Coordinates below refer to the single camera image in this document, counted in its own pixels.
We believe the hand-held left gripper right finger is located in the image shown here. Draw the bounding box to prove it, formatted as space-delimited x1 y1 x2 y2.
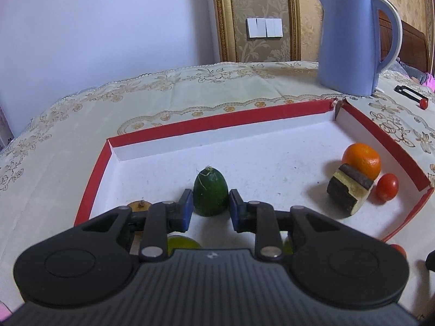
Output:
229 189 346 263

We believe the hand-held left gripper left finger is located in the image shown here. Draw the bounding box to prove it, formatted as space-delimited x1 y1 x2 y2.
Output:
74 189 194 263

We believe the green avocado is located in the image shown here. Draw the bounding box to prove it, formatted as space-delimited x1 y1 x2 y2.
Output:
193 165 229 217

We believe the yellow-green round fruit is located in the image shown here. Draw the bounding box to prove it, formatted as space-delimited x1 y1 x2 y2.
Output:
166 235 202 257

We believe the red cardboard box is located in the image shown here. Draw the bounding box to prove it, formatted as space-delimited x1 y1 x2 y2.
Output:
74 98 435 243

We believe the red tomato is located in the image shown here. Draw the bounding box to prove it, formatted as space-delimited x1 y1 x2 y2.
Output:
375 173 399 202

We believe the brown and yellow block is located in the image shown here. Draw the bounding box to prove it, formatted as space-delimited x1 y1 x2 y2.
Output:
327 163 375 218

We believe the brown round fruit with stem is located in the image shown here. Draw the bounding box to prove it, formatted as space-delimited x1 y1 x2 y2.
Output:
126 200 152 213

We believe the orange tangerine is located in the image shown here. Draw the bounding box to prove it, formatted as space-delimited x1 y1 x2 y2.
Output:
342 143 382 181

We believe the black tool with red ball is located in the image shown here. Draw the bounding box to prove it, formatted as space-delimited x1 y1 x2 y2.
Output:
394 85 429 110

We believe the blue electric kettle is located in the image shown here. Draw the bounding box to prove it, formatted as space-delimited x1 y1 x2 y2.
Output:
317 0 404 97

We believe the wooden headboard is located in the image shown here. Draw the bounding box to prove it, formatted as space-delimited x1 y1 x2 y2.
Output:
378 8 432 73

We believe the white wall switch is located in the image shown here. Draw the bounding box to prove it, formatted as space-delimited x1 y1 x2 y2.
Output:
246 17 283 39

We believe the gold wall frame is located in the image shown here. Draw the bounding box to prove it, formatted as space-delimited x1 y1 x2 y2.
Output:
210 0 302 63

